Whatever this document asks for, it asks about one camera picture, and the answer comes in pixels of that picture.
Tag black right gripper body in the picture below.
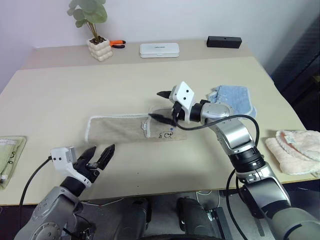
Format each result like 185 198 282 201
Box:
168 86 186 123

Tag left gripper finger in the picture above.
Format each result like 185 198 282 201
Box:
78 145 98 164
95 143 117 171

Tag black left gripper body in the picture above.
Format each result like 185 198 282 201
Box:
71 156 101 184

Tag beige towel with white trim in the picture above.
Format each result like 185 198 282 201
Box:
84 105 189 145

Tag light blue towel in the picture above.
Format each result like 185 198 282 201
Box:
205 84 258 119

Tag pink fluffy towel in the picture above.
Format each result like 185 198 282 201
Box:
264 129 320 176

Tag flat white box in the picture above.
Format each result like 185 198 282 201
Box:
139 42 181 59

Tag dark rounded robot leg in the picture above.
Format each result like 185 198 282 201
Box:
114 197 152 240
175 196 216 240

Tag white bubbly plant pot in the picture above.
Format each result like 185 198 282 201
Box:
86 36 114 63

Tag long black box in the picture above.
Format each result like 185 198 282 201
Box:
206 35 243 49

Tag green leafy plant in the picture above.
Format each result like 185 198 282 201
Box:
66 0 109 42

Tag black metal bar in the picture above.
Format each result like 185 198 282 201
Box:
206 206 231 239

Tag dark panel beside table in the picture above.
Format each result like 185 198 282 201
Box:
270 14 320 111

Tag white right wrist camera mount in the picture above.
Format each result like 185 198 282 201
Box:
173 81 196 124

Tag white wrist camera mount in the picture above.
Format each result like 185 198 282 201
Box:
173 81 196 124
50 146 91 187

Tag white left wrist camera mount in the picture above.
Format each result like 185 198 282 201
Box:
50 146 91 187

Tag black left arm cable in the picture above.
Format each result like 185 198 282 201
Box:
19 155 54 207

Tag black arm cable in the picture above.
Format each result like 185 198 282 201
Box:
173 114 261 240
19 155 54 207

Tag orange handled pliers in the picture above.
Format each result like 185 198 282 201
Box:
109 39 127 50

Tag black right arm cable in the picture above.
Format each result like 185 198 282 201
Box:
173 114 261 240

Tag thin white cable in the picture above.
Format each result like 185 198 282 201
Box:
195 190 221 209

